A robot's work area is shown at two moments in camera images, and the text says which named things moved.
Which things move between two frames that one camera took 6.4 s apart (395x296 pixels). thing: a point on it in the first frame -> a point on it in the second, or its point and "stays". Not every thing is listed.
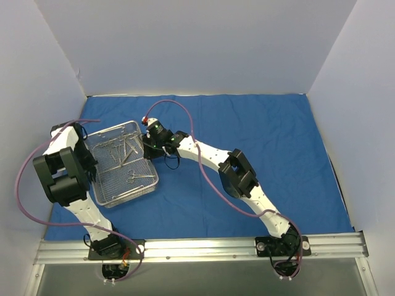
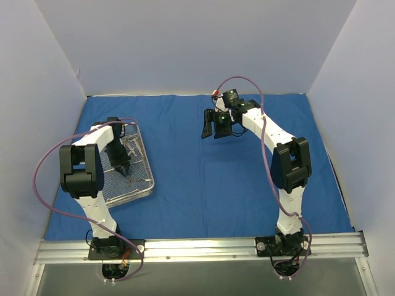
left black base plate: (134, 250) stays
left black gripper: (91, 166) -> (120, 161)
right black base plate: (287, 245) stays
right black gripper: (148, 151) -> (213, 122)
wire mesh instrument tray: (123, 171) stays
